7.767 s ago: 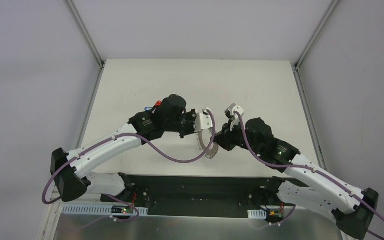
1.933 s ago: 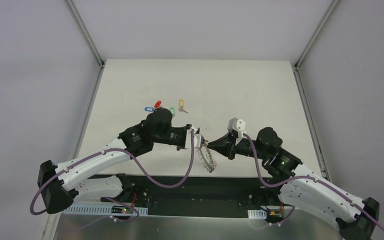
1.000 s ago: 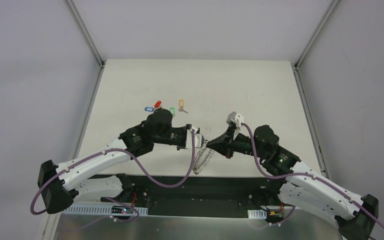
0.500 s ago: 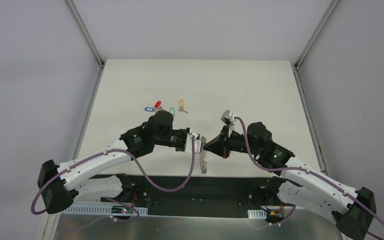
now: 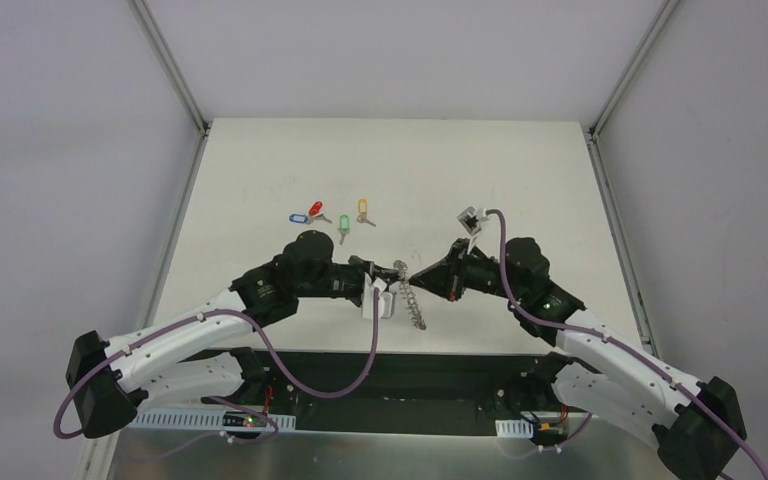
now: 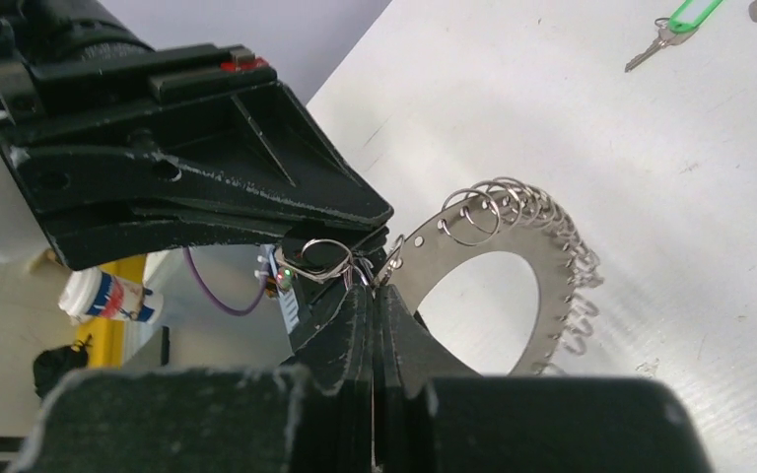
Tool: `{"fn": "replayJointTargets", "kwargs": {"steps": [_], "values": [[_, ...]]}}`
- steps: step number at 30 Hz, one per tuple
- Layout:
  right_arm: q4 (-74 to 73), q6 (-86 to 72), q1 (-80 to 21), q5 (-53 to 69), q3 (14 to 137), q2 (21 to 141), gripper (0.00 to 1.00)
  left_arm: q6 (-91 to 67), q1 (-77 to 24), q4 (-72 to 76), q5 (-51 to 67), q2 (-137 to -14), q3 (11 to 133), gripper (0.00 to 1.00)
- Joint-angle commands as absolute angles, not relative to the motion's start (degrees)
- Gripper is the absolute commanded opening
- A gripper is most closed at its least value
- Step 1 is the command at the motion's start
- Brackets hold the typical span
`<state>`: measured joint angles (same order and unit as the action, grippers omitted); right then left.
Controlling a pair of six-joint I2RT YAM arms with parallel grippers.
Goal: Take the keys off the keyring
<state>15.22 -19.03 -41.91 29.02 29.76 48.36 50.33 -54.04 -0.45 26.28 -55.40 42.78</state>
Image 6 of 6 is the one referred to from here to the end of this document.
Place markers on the green tagged key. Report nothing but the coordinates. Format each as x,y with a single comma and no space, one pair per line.
676,29

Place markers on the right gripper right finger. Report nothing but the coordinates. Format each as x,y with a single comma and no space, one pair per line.
435,414

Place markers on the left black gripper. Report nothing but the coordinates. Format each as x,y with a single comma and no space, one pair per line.
206,129

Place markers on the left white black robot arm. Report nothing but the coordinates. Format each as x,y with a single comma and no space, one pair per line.
53,32

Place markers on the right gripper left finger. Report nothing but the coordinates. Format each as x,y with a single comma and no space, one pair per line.
310,416

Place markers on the metal disc keyring holder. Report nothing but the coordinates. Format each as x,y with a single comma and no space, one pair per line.
500,274

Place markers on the left controller board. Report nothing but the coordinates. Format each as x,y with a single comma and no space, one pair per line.
279,284

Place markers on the white printed paper cup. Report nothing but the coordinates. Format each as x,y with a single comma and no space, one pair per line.
96,293

